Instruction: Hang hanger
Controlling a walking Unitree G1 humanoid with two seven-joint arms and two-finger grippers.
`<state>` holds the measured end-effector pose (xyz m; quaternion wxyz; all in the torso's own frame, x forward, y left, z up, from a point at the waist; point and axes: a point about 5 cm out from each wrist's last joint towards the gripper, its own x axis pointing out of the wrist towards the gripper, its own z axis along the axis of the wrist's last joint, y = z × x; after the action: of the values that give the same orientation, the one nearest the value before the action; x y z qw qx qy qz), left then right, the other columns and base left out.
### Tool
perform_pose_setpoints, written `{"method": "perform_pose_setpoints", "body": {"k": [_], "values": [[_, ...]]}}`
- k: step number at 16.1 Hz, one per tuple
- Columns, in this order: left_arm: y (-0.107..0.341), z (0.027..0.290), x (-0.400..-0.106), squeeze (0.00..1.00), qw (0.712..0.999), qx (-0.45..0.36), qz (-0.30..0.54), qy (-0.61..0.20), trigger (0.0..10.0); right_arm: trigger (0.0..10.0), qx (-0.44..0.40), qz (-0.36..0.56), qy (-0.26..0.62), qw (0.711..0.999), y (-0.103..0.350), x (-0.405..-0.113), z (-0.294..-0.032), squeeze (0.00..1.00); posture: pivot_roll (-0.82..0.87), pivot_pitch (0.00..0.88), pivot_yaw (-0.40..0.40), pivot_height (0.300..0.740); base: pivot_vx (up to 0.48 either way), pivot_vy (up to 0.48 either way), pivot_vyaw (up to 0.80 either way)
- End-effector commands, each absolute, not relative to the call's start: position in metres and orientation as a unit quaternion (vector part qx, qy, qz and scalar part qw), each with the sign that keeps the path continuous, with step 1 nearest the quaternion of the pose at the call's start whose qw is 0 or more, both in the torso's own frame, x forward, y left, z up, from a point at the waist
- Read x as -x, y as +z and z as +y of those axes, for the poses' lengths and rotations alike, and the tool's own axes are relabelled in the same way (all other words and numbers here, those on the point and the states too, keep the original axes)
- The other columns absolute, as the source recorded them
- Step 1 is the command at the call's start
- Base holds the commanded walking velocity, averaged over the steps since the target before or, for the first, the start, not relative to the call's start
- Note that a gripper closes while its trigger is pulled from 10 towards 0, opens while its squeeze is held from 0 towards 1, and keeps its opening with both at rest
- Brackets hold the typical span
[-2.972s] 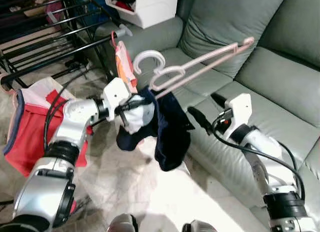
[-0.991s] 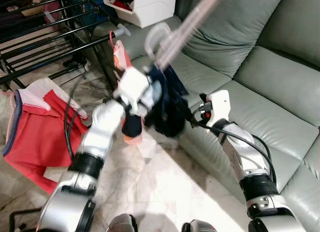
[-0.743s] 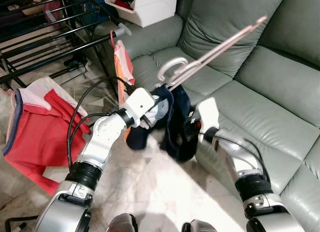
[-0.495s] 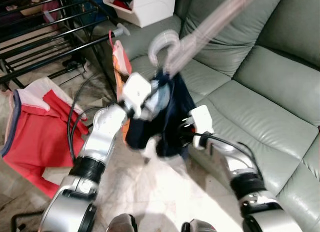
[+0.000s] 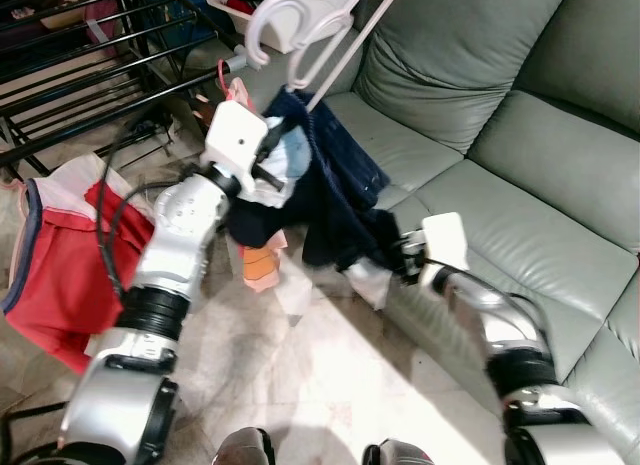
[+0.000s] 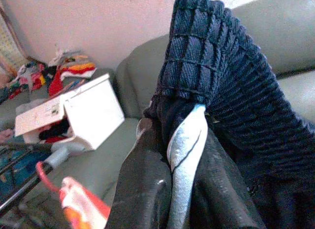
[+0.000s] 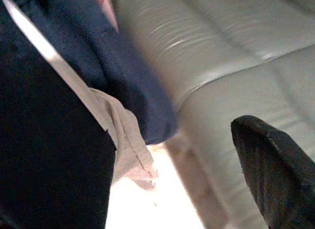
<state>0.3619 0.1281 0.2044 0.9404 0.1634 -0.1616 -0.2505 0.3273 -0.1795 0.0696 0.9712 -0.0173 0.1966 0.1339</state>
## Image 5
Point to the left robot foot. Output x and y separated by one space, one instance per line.
243 450

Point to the grey-green leather sofa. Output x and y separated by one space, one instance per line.
520 135

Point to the black metal drying rack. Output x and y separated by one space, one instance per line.
120 112

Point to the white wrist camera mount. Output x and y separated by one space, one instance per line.
445 243
235 140

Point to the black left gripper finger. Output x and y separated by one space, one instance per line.
282 140

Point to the red garment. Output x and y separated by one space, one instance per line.
60 265

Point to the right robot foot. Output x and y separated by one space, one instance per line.
400 455

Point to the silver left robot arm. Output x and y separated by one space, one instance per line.
180 235

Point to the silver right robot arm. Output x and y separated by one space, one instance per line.
500 325

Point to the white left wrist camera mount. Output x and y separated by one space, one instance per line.
235 140

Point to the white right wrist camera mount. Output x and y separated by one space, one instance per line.
445 243

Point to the orange cartoon print garment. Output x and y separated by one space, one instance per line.
262 265

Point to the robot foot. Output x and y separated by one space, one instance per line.
243 450
400 455

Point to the dark navy garment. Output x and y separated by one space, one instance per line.
340 185

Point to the red plastic hanger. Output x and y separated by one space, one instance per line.
221 80

